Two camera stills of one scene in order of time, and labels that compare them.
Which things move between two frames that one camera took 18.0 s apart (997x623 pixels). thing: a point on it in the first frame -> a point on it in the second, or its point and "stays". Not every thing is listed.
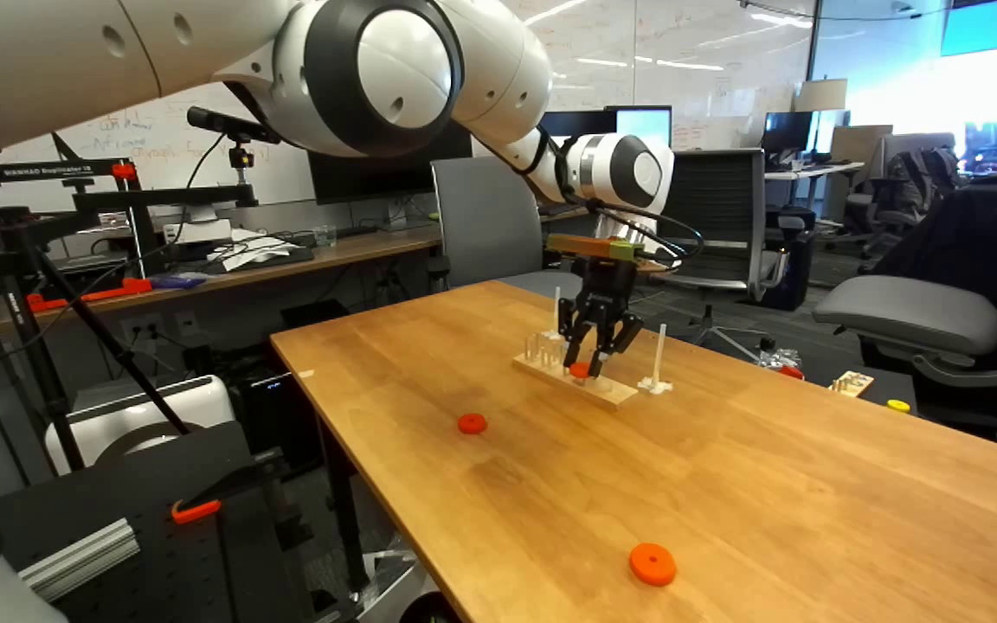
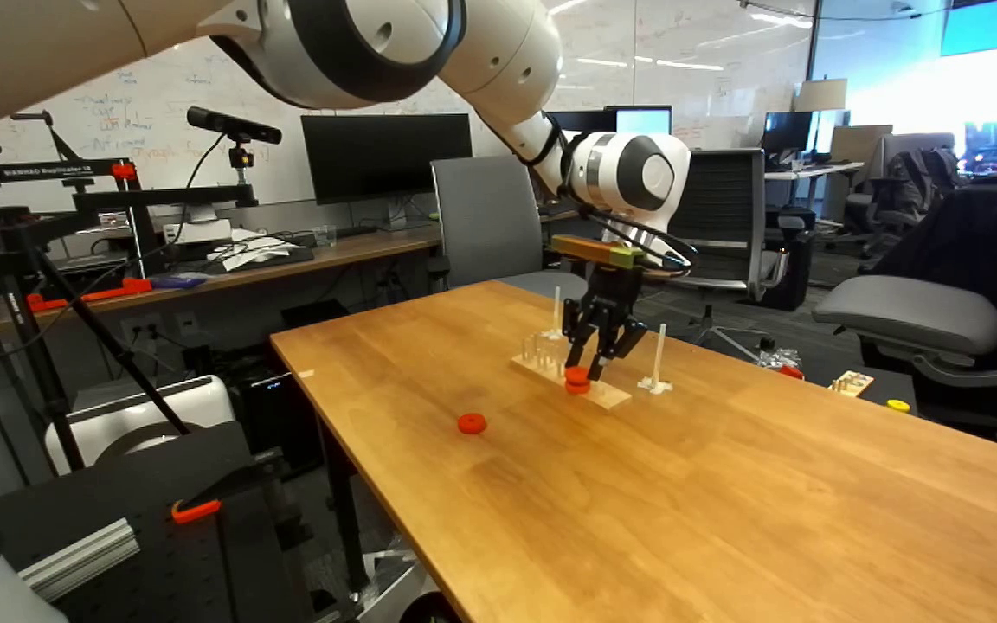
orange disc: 652,566 -> 472,422
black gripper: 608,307 stays
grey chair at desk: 491,226 stays
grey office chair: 983,316 stays
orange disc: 472,422 -> 574,376
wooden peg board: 597,387 stays
